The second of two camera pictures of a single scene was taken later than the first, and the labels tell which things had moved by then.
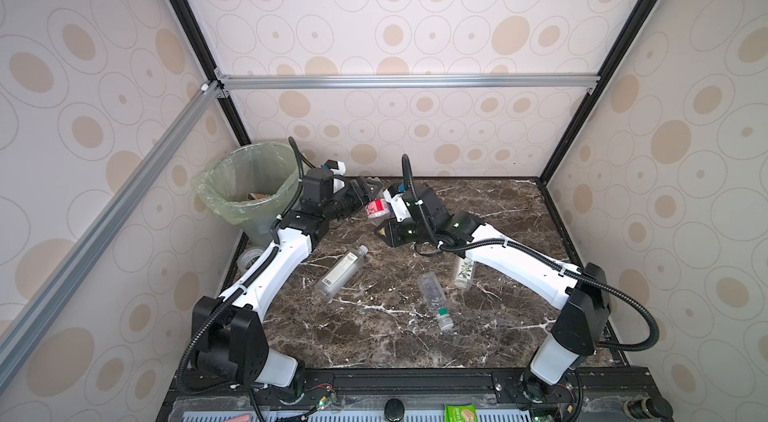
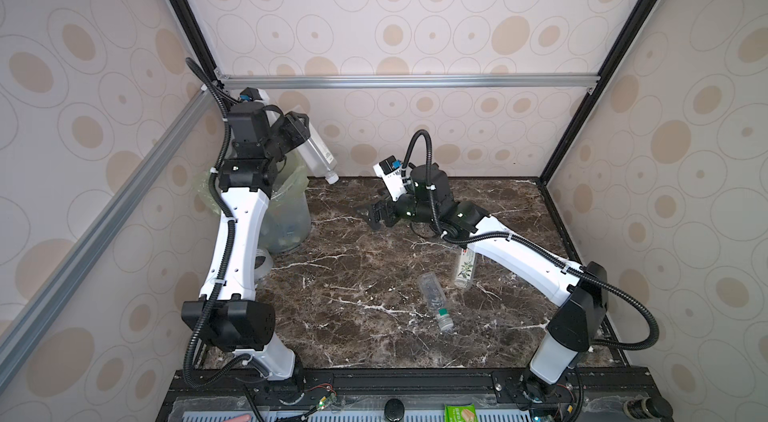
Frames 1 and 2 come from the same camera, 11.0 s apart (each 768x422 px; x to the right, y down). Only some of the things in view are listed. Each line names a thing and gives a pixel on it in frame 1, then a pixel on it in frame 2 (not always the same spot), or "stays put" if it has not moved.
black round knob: x=394 y=409 stays put
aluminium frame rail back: x=407 y=80 stays put
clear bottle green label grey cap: x=465 y=273 stays put
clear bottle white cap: x=341 y=273 → x=317 y=156
